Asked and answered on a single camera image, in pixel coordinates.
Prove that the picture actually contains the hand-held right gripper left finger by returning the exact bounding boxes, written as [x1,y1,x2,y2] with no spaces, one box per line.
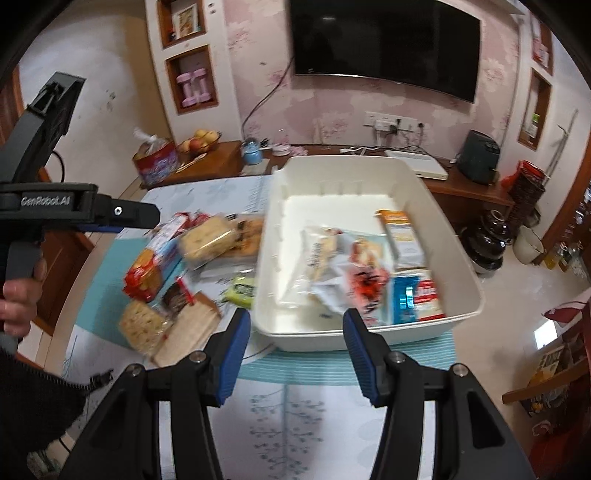
[60,307,253,480]

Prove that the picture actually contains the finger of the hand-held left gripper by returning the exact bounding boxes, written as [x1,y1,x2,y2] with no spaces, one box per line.
[78,196,163,232]

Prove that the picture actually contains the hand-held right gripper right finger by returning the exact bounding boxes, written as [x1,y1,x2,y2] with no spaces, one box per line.
[342,308,536,480]

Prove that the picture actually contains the brown wafer packet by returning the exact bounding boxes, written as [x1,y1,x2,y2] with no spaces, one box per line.
[151,295,223,368]

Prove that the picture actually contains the red biscuit packet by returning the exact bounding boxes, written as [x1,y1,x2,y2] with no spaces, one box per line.
[122,214,186,302]

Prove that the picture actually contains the green snack packet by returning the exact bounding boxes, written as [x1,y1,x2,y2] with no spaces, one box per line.
[222,274,257,308]

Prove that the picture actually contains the teal snack packet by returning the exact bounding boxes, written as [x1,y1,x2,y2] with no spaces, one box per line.
[392,271,417,325]

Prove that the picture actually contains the clear packet of rice cake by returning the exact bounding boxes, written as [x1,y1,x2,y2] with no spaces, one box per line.
[177,216,239,271]

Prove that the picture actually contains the red and white snack packet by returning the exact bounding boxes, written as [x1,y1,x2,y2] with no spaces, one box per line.
[347,234,394,328]

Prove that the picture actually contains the dark chocolate cake packet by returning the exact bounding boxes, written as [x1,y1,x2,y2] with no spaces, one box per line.
[161,276,200,320]

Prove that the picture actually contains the red label cookie packet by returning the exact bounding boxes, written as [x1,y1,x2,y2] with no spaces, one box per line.
[412,270,447,322]

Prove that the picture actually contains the clear packet of pale cake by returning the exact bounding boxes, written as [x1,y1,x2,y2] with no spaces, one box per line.
[301,225,354,317]

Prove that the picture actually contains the orange and grey snack packet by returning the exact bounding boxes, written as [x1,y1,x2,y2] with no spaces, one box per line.
[375,209,426,271]

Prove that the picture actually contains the white plastic storage box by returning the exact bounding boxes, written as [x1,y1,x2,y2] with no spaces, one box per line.
[253,155,486,353]

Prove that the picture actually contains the person's left hand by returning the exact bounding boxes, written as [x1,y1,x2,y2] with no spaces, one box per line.
[0,259,48,341]

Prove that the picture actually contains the bowl of fruit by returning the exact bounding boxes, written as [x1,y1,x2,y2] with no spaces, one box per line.
[176,129,222,155]

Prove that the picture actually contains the blue cup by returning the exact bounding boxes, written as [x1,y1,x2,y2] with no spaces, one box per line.
[239,137,267,166]

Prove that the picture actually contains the pink dumbbell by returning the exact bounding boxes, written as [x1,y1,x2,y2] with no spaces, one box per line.
[194,71,214,103]
[176,74,197,108]

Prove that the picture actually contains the brown ceramic jar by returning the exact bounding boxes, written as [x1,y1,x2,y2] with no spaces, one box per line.
[459,209,516,277]

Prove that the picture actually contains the white set-top box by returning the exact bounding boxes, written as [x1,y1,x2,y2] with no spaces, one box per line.
[384,150,449,181]

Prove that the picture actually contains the white bucket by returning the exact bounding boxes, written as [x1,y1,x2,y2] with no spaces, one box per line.
[512,224,546,265]

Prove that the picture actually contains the black air fryer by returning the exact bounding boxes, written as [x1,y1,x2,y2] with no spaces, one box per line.
[459,130,502,186]

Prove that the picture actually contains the red bag on dark basket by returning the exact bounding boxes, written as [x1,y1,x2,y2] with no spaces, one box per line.
[503,160,548,219]

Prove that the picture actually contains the black flat screen television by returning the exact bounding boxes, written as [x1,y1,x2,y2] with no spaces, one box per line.
[288,0,482,103]

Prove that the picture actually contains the black television cable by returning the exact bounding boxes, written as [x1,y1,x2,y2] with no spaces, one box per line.
[242,55,297,140]

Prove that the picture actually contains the white picture frame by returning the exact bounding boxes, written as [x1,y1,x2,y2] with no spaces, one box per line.
[171,4,204,40]

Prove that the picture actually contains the white wall sockets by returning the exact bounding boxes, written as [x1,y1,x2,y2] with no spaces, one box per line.
[363,111,419,131]

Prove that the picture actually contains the metal mop handle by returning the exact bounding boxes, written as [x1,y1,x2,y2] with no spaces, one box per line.
[549,108,579,179]

